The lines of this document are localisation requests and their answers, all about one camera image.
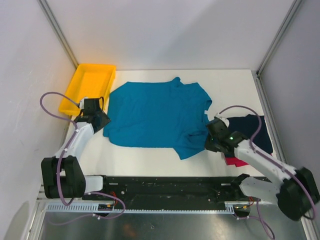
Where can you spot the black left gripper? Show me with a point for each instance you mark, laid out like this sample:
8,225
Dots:
105,119

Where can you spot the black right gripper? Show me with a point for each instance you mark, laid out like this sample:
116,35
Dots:
208,146

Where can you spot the teal t shirt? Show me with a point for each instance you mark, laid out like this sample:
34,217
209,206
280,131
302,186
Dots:
159,115

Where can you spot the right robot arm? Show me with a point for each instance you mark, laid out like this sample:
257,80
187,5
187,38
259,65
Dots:
293,190

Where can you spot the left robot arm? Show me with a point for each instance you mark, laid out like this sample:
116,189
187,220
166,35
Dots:
62,175

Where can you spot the folded red t shirt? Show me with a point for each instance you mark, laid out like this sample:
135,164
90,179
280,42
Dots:
234,161

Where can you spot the folded navy t shirt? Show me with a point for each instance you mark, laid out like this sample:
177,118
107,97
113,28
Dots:
248,125

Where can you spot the yellow plastic tray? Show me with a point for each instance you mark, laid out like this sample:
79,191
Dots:
91,81

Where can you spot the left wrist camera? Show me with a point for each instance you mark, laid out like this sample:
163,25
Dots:
81,103

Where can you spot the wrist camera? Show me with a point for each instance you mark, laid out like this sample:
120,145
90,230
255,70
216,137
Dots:
222,118
81,103

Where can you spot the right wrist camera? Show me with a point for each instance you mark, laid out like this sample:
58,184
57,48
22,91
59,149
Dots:
222,118

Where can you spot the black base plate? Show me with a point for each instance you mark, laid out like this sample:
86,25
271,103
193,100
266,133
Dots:
175,193

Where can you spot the grey slotted cable duct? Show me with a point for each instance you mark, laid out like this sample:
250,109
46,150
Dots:
91,207

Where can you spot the right aluminium frame post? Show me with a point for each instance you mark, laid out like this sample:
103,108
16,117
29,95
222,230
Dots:
280,34

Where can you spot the aluminium frame post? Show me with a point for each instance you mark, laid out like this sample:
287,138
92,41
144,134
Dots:
280,34
57,30

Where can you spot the left aluminium frame post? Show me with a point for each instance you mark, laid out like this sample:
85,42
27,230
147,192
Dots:
57,30

